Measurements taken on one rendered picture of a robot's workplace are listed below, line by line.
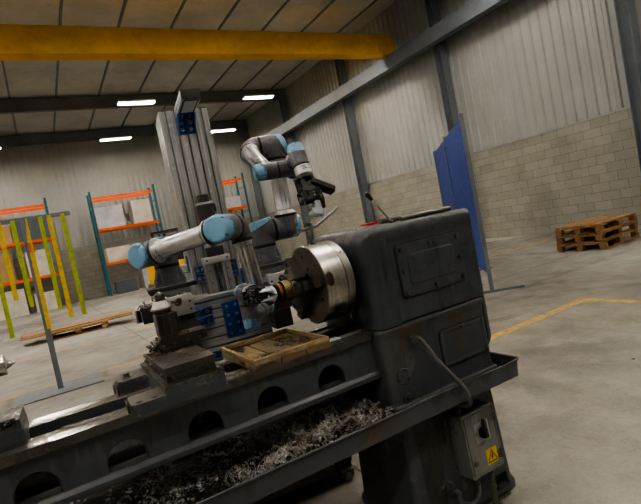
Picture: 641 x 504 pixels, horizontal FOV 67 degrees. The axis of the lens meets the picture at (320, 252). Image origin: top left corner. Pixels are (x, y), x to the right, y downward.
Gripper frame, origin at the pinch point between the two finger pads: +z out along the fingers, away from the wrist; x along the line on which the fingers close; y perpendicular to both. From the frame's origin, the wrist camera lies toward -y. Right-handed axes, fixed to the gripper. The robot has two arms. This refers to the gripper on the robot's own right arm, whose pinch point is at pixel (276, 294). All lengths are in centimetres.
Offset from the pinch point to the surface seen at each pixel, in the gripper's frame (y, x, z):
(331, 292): -16.6, -3.0, 11.9
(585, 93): -998, 191, -495
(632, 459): -137, -108, 37
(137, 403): 56, -18, 18
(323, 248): -20.7, 13.1, 4.8
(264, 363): 15.2, -19.7, 14.8
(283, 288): -3.1, 1.4, -0.2
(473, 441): -61, -75, 22
